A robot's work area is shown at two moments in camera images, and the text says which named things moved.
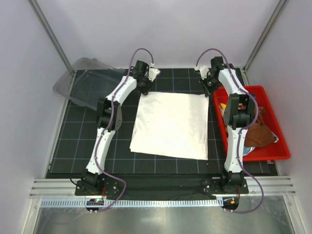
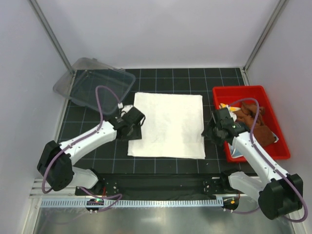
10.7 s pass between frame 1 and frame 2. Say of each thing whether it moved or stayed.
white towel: stayed
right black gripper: moved
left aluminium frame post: stayed
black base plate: stayed
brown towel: stayed
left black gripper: moved
